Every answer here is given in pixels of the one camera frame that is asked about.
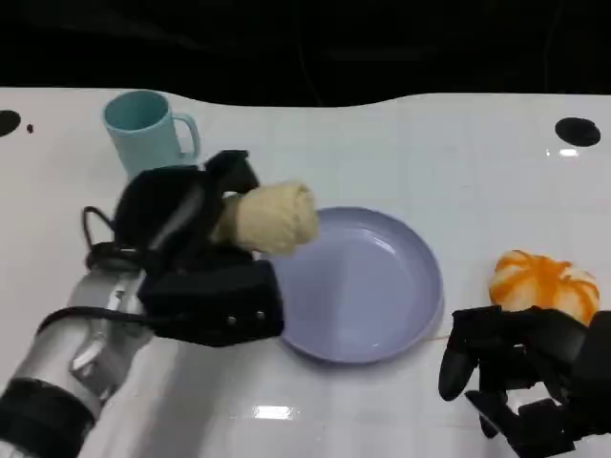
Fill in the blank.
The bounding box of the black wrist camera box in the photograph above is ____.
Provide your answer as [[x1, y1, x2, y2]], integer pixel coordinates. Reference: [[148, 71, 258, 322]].
[[137, 256, 286, 348], [575, 308, 611, 445]]

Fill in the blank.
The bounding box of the pale green mug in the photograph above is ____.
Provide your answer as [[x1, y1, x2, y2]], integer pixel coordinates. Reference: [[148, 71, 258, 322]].
[[102, 90, 201, 181]]

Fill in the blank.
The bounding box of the beige towel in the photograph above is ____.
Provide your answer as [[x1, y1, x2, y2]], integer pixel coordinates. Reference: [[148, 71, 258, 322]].
[[209, 179, 321, 257]]

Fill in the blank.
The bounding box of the lilac plate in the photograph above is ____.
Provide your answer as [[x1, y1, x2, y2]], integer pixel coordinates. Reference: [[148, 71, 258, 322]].
[[259, 205, 445, 366]]

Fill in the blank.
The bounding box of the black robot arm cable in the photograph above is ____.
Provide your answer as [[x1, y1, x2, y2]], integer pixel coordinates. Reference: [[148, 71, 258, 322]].
[[81, 206, 144, 268], [36, 306, 157, 338]]

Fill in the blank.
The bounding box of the orange and white bread roll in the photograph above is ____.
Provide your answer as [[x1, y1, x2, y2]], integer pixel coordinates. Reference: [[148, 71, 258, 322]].
[[488, 247, 601, 326]]

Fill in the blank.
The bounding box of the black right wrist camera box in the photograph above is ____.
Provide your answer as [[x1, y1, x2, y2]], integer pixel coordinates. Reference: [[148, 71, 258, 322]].
[[575, 308, 611, 445]]

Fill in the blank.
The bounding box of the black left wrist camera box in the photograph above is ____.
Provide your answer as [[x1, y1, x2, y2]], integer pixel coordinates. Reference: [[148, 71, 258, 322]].
[[137, 256, 286, 348]]

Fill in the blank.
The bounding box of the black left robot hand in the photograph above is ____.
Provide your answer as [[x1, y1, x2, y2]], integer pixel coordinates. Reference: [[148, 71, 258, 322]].
[[114, 150, 262, 279]]

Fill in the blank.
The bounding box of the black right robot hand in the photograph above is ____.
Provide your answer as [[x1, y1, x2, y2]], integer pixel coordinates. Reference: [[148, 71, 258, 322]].
[[438, 305, 593, 458]]

